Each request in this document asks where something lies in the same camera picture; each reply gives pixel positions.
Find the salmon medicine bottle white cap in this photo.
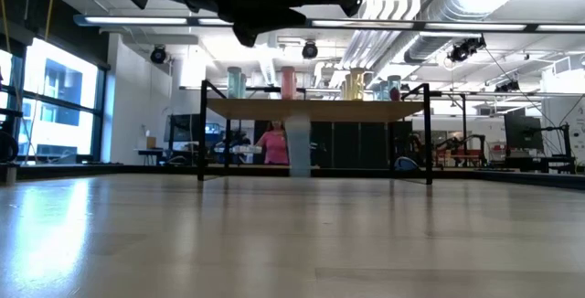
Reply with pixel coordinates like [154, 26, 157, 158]
[281, 66, 297, 101]

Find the clear bottle with red pills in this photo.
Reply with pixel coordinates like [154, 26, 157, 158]
[387, 74, 403, 102]

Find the clear vial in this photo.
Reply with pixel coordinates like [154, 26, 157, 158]
[285, 113, 313, 178]

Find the black ceiling spotlight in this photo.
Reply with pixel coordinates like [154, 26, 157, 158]
[149, 45, 168, 65]
[301, 40, 320, 60]

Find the overhead light bar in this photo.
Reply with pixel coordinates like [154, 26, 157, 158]
[72, 13, 585, 34]

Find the person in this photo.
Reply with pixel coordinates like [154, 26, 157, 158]
[254, 121, 290, 165]

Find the white flat tray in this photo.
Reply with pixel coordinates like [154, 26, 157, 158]
[213, 144, 263, 155]

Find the black track light cluster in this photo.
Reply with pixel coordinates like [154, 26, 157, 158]
[494, 80, 521, 94]
[446, 35, 487, 64]

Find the blue round object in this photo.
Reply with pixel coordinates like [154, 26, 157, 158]
[394, 155, 420, 174]

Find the large black framed window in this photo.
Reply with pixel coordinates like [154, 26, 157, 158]
[0, 37, 109, 165]

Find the black computer monitor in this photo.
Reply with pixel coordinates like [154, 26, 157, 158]
[504, 112, 545, 152]

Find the black background desk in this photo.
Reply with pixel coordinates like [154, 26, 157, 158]
[500, 154, 578, 175]

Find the silver ventilation duct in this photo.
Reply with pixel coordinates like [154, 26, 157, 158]
[403, 0, 508, 65]

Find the wooden shelf black metal frame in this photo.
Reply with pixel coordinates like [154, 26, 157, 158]
[197, 80, 434, 186]

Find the dark wall screen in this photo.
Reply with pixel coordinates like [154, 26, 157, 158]
[163, 113, 193, 144]

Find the black partition wall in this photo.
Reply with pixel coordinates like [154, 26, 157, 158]
[310, 121, 415, 169]

